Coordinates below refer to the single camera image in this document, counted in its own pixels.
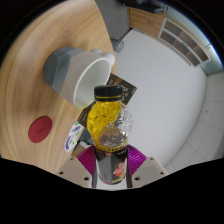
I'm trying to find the small brown carton box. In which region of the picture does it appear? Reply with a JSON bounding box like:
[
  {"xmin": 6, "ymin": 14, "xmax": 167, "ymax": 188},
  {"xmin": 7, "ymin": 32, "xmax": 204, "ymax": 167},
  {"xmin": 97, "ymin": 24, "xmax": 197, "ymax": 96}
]
[{"xmin": 104, "ymin": 73, "xmax": 138, "ymax": 103}]

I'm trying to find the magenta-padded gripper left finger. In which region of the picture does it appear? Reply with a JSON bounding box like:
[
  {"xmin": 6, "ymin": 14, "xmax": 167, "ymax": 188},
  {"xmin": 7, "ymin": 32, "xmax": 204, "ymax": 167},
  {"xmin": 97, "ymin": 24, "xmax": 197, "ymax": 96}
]
[{"xmin": 55, "ymin": 145, "xmax": 98, "ymax": 189}]

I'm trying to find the flat round red coaster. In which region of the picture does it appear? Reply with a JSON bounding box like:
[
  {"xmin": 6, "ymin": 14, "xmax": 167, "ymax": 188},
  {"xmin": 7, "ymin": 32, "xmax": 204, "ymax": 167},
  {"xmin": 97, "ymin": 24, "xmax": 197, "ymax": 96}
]
[{"xmin": 27, "ymin": 115, "xmax": 54, "ymax": 144}]

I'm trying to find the wooden cabinet with glass doors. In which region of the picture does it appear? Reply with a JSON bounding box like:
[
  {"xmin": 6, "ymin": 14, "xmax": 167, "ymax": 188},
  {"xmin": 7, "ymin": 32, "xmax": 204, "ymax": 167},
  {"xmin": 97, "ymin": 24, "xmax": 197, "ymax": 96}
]
[{"xmin": 128, "ymin": 6, "xmax": 213, "ymax": 69}]

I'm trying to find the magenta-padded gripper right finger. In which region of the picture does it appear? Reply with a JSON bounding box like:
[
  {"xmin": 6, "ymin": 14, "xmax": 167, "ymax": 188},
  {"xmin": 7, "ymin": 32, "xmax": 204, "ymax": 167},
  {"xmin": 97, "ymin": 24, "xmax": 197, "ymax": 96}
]
[{"xmin": 127, "ymin": 144, "xmax": 172, "ymax": 189}]

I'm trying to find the grey mesh wastebasket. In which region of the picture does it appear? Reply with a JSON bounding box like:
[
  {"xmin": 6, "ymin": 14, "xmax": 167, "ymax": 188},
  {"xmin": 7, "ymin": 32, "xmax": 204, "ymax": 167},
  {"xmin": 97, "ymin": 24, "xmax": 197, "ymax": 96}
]
[{"xmin": 110, "ymin": 38, "xmax": 125, "ymax": 53}]

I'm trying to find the white and grey mug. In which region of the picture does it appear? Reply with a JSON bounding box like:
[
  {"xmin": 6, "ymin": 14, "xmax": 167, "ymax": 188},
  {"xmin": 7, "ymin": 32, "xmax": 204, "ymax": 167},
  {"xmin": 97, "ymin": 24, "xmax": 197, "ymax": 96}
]
[{"xmin": 42, "ymin": 46, "xmax": 116, "ymax": 109}]

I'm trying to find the clear drink bottle black cap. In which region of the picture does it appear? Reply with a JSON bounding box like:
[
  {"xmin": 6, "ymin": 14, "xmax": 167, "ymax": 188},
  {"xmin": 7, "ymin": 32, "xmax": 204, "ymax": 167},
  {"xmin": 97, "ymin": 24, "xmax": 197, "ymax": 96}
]
[{"xmin": 86, "ymin": 85, "xmax": 134, "ymax": 186}]

